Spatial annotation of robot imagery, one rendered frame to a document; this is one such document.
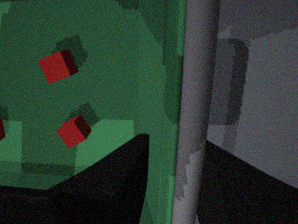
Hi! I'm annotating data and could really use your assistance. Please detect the small red block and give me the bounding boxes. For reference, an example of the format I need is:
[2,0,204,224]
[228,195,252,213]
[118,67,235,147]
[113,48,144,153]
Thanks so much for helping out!
[0,119,7,141]
[56,113,92,148]
[37,49,78,84]

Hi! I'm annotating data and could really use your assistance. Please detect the green plastic tray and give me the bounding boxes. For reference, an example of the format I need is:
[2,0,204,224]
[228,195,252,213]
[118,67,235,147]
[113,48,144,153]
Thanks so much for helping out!
[0,0,186,224]

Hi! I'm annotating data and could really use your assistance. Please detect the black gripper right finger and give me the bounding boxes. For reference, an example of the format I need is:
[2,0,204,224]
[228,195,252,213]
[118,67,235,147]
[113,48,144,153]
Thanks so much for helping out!
[197,140,298,224]

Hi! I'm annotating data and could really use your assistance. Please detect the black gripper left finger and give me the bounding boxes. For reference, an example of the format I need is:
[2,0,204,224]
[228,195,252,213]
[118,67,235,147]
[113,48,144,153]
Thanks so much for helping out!
[0,133,149,224]

